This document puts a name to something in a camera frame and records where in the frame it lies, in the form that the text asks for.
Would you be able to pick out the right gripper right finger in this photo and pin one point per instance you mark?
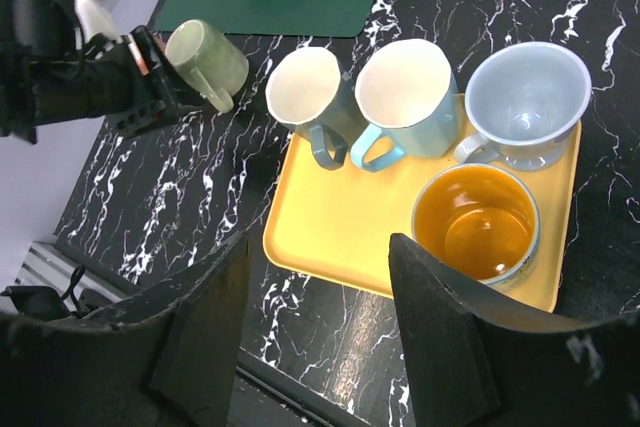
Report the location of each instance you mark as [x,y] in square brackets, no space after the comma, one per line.
[475,357]

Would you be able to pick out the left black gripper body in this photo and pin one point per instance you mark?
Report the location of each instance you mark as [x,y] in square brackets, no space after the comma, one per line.
[161,97]

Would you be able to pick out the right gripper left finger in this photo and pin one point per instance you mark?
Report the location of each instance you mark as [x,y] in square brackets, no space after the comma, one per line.
[165,356]

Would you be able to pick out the light green mug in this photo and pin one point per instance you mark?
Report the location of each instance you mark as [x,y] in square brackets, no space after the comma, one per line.
[208,62]

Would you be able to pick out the clear glass mug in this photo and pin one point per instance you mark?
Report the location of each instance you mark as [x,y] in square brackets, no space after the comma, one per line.
[309,93]

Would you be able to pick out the beige mug blue inside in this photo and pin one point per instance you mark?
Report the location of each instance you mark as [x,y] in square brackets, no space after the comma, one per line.
[479,220]

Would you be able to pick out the white footed mug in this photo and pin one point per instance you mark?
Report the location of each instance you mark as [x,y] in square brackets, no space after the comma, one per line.
[524,101]

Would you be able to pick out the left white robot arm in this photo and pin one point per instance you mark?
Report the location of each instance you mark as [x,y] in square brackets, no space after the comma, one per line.
[52,73]

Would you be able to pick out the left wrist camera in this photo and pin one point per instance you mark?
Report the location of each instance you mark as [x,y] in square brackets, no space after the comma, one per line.
[95,18]

